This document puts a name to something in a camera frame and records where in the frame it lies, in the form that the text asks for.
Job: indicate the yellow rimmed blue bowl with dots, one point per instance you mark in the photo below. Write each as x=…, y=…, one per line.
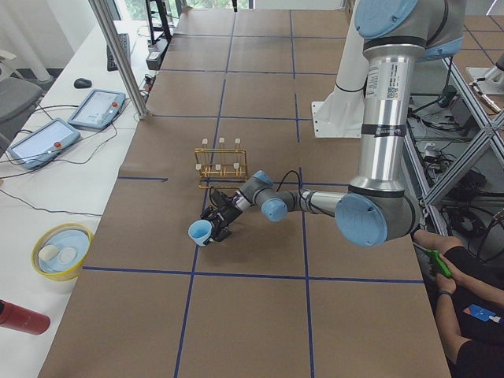
x=69, y=234

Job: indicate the aluminium frame post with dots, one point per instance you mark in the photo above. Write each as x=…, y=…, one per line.
x=106, y=23

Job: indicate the black computer mouse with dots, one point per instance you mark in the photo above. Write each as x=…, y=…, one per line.
x=82, y=83

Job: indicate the seated operator person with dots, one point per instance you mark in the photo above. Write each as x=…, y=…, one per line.
x=468, y=309

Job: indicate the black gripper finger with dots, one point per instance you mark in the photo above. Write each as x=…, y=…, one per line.
x=210, y=214
x=218, y=235

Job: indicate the light blue plastic cup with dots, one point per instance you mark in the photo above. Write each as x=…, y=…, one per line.
x=201, y=232

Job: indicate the white round block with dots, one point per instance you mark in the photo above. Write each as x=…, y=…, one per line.
x=48, y=252

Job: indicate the white round lid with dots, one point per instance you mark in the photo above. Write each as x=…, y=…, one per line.
x=67, y=255

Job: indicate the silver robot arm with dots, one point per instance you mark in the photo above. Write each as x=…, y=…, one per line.
x=370, y=100

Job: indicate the green handheld controller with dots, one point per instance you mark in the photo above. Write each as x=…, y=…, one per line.
x=436, y=261

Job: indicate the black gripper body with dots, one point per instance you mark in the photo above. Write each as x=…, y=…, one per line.
x=229, y=213

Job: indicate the gold wire cup holder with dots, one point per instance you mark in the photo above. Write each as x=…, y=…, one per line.
x=222, y=167

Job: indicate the red cylindrical bottle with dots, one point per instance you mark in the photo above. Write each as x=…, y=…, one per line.
x=22, y=319

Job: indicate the blue teach pendant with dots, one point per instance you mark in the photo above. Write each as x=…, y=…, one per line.
x=98, y=109
x=42, y=146

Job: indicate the far blue teach pendant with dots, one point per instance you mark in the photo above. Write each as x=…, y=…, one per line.
x=98, y=109

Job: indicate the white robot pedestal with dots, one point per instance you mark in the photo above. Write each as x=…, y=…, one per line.
x=340, y=115

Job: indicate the near blue teach pendant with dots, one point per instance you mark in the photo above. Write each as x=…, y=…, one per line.
x=42, y=146

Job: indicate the grey office chair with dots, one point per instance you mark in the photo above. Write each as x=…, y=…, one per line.
x=19, y=99

